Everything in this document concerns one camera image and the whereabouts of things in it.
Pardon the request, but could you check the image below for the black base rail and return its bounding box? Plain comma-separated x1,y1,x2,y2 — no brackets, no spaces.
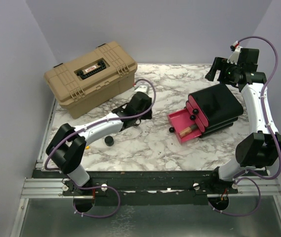
32,170,238,206

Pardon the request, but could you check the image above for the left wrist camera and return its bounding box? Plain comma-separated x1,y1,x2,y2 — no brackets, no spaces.
134,84,149,94

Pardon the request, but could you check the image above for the tan plastic toolbox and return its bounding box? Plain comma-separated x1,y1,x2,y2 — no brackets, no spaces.
44,41,138,119

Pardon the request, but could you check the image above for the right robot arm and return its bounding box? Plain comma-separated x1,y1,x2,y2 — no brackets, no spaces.
205,46,281,193

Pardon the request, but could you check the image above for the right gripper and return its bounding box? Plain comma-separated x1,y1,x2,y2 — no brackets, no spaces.
205,56,242,86

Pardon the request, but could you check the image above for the aluminium extrusion frame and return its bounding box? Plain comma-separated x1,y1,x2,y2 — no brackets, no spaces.
12,85,281,237

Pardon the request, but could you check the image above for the black makeup drawer organizer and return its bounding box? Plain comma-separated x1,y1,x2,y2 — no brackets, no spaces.
189,84,243,137

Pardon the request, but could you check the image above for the pink top drawer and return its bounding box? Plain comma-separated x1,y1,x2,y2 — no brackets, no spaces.
188,95,209,127

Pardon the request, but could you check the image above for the pink bottom drawer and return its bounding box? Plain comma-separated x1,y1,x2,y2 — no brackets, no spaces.
167,109,205,144

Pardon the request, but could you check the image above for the small black round jar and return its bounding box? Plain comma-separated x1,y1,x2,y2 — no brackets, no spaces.
104,136,114,146

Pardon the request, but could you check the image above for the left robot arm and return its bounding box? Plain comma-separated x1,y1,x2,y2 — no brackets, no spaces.
45,92,153,195

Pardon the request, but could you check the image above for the pink drawer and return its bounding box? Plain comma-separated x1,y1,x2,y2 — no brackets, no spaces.
167,109,205,144
188,95,209,127
186,101,208,132

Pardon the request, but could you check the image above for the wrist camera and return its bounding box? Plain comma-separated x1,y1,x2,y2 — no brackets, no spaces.
227,43,242,65
134,84,149,94

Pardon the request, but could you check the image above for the beige concealer tube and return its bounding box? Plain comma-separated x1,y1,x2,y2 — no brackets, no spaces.
179,124,199,138

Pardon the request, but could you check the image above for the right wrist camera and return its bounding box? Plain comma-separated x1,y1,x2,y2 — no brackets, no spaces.
227,43,242,65

